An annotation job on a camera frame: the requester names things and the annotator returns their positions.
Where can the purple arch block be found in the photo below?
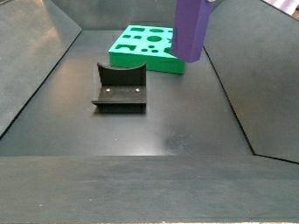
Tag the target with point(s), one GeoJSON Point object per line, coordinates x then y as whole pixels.
{"type": "Point", "coordinates": [190, 26]}

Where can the green shape sorter block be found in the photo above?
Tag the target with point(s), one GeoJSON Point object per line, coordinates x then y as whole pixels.
{"type": "Point", "coordinates": [146, 45]}

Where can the black arch fixture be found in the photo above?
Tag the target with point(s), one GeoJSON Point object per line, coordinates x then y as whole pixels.
{"type": "Point", "coordinates": [122, 85]}

